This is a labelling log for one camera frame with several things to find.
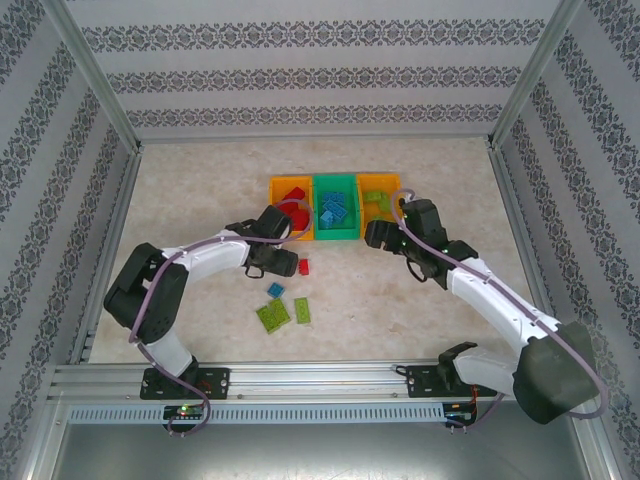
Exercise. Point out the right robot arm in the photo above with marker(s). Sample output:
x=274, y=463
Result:
x=500, y=300

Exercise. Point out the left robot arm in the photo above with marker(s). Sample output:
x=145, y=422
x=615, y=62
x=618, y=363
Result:
x=210, y=255

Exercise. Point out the orange plastic bin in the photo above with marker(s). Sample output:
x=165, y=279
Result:
x=380, y=179
x=274, y=187

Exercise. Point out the green plastic bin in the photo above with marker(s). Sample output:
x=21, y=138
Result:
x=337, y=232

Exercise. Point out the small green circuit board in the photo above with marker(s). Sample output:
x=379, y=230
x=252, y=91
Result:
x=187, y=411
x=460, y=412

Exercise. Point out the grey metal sheet panel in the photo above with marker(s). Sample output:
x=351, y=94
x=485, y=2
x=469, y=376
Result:
x=320, y=455

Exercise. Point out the aluminium table edge rail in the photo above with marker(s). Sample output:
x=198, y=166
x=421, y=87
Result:
x=121, y=200
x=510, y=200

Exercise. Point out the aluminium mounting rail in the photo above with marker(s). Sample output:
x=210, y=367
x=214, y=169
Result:
x=320, y=380

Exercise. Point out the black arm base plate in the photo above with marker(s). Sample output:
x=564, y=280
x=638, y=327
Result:
x=217, y=382
x=420, y=382

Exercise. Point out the aluminium frame post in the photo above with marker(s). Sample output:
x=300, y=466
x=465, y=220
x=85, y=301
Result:
x=532, y=75
x=96, y=75

